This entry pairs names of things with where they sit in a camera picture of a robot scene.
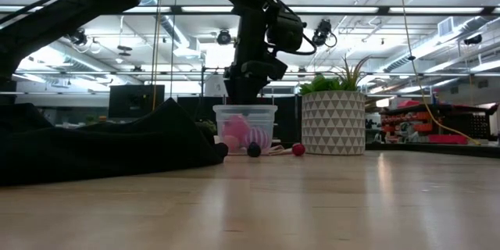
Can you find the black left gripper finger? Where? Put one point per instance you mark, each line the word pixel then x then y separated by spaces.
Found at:
pixel 258 97
pixel 238 97

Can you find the clear plastic tupperware container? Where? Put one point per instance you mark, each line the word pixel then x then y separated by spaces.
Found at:
pixel 269 119

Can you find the red pepper toy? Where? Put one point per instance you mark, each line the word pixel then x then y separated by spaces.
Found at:
pixel 236 125

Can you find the purple striped onion toy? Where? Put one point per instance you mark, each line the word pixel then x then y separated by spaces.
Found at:
pixel 256 137

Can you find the small dark plum toy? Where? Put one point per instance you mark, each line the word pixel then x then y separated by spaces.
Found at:
pixel 254 150

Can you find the small red round fruit toy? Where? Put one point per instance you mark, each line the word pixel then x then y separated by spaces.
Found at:
pixel 298 149

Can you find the dark green leafy produce toy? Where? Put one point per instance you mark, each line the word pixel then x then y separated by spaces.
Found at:
pixel 207 126

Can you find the white bucket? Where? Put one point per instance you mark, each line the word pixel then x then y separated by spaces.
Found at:
pixel 215 86

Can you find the black partition panel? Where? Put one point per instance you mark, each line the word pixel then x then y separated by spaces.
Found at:
pixel 290 115

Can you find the black overhead beam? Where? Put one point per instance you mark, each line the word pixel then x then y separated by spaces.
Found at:
pixel 383 9

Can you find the white air vent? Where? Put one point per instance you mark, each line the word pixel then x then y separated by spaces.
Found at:
pixel 445 26

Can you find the beige flat cloth piece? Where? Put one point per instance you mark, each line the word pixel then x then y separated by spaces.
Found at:
pixel 281 151

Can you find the green leafy plant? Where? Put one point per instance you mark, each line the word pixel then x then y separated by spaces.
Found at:
pixel 320 84

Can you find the white grey triangle pattern planter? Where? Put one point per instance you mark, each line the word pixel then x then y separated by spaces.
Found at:
pixel 334 123

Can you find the small black ceiling fixture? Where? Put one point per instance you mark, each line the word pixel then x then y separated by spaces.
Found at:
pixel 472 39

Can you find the spiky air plant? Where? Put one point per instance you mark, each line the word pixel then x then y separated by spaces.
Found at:
pixel 351 76

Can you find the black computer monitor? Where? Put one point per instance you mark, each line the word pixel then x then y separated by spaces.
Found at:
pixel 129 101

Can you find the shelf with orange parts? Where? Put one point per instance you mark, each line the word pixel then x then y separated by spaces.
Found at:
pixel 441 119

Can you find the black cloth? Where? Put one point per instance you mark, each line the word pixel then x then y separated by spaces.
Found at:
pixel 97 152

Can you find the red plastic bin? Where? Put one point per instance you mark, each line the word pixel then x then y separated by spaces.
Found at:
pixel 447 139

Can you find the black counter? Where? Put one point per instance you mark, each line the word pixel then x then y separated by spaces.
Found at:
pixel 429 150

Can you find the black metal frame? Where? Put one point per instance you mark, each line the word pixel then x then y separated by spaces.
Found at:
pixel 202 82

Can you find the round black ceiling camera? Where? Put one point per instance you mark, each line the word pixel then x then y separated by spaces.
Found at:
pixel 223 37

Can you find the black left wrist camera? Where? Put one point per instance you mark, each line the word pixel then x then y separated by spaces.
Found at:
pixel 287 31

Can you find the silver ceiling air duct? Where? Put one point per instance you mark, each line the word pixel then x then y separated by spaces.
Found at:
pixel 426 48

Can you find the thin black horizontal rail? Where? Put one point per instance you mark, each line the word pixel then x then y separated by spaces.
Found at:
pixel 117 72

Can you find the long black ceiling camera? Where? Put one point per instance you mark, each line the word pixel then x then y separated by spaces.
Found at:
pixel 79 38

